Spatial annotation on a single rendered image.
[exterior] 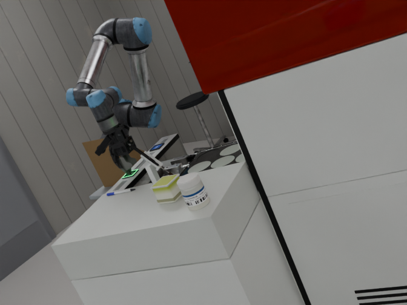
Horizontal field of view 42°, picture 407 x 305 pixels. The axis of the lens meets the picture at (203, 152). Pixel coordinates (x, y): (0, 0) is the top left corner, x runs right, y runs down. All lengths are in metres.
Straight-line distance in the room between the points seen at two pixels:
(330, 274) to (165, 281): 0.60
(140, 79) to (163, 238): 1.06
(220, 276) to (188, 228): 0.18
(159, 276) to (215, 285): 0.19
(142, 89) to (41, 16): 2.88
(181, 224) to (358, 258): 0.65
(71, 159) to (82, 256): 3.36
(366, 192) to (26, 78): 3.79
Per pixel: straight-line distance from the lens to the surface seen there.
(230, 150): 2.15
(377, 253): 1.87
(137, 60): 2.45
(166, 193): 1.69
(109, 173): 2.62
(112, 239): 1.71
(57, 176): 5.05
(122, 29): 2.41
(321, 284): 1.99
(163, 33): 5.40
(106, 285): 1.85
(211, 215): 1.50
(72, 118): 5.20
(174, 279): 1.69
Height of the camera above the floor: 1.57
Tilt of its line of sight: 17 degrees down
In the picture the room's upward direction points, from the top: 24 degrees counter-clockwise
